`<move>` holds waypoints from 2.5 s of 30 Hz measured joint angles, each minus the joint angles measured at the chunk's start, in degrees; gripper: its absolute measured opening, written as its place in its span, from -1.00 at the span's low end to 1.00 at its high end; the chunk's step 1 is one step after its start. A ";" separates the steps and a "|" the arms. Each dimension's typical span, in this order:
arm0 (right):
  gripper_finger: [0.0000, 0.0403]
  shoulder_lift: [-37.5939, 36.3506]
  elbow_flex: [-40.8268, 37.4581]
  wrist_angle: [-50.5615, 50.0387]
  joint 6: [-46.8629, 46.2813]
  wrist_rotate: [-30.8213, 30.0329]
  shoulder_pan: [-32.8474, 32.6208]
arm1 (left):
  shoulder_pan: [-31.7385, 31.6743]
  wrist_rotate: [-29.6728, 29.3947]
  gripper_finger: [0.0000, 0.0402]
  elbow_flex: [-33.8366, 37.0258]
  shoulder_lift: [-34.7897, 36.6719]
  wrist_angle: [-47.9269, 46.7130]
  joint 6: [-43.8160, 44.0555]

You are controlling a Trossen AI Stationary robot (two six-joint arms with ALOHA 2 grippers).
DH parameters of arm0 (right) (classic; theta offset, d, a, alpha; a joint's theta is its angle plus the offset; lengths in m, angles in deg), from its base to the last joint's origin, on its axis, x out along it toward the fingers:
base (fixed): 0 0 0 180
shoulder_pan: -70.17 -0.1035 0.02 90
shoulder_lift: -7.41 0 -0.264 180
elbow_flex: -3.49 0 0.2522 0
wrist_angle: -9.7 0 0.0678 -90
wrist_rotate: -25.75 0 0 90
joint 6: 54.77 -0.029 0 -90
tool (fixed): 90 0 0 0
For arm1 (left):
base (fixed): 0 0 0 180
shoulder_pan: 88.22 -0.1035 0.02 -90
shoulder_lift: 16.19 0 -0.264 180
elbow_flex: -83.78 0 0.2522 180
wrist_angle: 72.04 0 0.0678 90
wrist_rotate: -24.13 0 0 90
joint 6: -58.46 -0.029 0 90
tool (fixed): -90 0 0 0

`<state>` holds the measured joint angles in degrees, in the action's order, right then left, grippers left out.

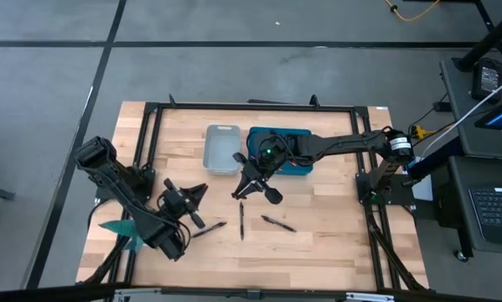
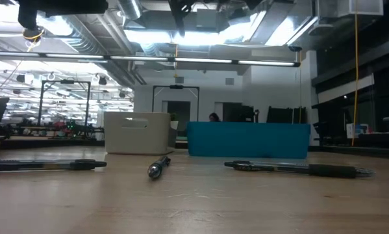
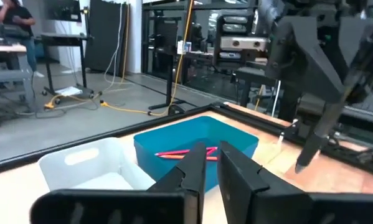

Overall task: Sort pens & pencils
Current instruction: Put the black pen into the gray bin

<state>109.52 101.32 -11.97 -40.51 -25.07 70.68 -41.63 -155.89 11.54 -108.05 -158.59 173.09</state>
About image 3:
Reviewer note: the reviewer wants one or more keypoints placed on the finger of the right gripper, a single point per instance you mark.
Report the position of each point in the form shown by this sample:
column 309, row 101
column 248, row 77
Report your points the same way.
column 298, row 56
column 370, row 68

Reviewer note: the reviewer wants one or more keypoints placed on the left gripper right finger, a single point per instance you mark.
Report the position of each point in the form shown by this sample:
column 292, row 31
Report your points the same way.
column 251, row 193

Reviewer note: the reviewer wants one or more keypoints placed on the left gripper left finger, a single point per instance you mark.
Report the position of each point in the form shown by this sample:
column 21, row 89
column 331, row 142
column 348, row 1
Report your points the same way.
column 173, row 199

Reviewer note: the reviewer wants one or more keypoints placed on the orange pencil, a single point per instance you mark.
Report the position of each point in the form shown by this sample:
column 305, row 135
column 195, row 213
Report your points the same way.
column 170, row 157

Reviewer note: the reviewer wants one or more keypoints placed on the red pencil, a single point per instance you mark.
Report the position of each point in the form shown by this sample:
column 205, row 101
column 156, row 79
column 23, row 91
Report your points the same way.
column 173, row 152
column 211, row 151

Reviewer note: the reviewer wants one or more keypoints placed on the teal plastic bin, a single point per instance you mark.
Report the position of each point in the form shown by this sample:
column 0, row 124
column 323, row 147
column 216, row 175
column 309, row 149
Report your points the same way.
column 155, row 168

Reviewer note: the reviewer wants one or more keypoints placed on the black shelving unit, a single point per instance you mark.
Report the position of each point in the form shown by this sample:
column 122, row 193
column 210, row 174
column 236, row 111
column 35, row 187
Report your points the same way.
column 186, row 6

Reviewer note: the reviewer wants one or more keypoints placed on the black pole stand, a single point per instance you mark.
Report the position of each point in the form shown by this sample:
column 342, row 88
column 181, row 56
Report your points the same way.
column 169, row 77

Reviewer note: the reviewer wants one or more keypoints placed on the white plastic bin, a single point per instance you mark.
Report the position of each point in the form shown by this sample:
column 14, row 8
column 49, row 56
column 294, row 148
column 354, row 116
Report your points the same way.
column 55, row 174

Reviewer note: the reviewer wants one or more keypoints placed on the black rolling stand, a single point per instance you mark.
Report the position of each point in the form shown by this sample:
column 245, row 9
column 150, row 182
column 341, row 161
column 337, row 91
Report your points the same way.
column 64, row 39

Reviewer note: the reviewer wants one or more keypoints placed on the grey workbench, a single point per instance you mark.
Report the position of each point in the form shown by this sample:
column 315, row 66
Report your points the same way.
column 5, row 74

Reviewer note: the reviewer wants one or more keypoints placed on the person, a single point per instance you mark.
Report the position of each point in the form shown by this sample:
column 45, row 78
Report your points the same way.
column 16, row 18

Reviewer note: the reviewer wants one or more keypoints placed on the black metal table frame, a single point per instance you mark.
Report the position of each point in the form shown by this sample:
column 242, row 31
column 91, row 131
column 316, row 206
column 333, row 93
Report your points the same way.
column 80, row 141

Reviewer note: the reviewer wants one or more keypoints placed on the black wall panel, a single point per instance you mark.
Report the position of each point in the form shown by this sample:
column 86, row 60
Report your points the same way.
column 105, row 37

